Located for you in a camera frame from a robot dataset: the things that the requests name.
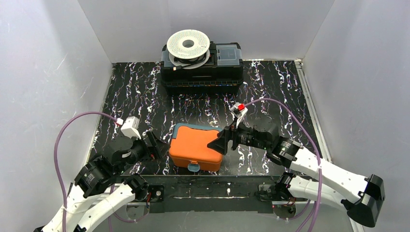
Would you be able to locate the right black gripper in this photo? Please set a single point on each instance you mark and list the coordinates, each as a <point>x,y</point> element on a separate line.
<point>230,137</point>

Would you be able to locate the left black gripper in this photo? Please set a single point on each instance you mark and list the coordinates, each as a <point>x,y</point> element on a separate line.
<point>150,146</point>

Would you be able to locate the orange medicine box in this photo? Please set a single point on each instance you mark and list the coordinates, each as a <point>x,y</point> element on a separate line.
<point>188,147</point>

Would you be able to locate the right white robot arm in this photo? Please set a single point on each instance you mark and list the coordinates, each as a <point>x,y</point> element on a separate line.
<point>360,196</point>

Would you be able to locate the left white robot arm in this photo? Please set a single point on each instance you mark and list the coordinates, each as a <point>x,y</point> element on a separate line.
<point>100,188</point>

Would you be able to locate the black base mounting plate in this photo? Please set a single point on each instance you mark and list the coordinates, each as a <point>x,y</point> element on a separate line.
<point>215,193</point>

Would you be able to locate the black plastic toolbox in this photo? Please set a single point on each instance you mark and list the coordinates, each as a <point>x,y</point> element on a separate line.
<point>218,71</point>

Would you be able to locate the white filament spool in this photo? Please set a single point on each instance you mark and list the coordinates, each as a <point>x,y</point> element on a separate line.
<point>188,49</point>

